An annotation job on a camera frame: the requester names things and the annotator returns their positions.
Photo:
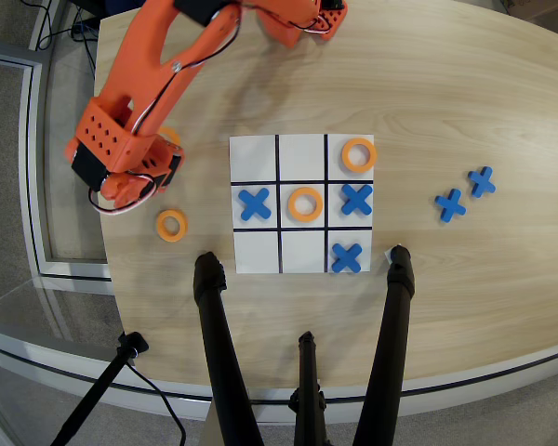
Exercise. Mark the white tic-tac-toe grid sheet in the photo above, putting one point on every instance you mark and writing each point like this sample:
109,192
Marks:
256,158

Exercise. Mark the grey metal floor frame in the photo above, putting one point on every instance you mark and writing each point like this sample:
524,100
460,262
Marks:
30,162

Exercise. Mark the short black tripod leg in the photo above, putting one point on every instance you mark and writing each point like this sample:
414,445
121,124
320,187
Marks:
308,371

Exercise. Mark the thin black stand pole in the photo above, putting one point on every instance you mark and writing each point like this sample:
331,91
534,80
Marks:
97,390

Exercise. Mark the blue foam cross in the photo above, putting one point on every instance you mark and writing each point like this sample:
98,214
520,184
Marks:
347,258
451,205
356,200
482,182
255,205

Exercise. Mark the black camera tripod legs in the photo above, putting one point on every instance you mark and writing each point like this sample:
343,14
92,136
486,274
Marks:
446,388

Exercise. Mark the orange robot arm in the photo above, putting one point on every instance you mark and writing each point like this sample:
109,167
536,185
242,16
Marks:
139,69

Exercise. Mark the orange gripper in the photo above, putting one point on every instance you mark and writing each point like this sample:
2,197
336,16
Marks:
174,163

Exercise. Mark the small white tape piece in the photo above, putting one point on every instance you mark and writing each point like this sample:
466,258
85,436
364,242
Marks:
387,255

